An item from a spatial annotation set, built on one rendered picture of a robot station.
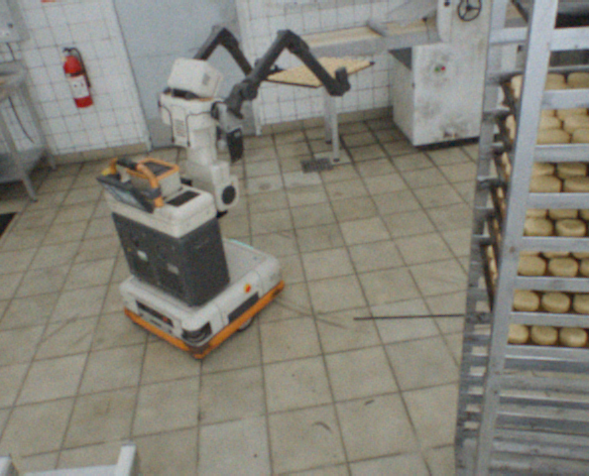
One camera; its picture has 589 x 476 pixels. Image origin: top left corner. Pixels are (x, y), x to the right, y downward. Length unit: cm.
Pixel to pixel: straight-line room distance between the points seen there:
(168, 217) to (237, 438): 99
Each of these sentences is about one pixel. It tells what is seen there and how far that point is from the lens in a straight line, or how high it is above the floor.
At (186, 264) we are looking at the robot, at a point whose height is 56.
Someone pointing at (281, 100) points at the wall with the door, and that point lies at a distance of 514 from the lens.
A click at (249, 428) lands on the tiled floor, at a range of 244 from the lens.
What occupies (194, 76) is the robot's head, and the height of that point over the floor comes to 127.
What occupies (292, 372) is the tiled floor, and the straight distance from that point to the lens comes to 262.
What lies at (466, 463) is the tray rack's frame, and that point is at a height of 15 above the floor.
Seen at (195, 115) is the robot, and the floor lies 112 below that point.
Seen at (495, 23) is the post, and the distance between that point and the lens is 133.
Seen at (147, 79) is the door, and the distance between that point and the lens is 514.
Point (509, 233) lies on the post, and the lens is 101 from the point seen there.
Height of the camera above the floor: 190
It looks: 33 degrees down
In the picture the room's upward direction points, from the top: 7 degrees counter-clockwise
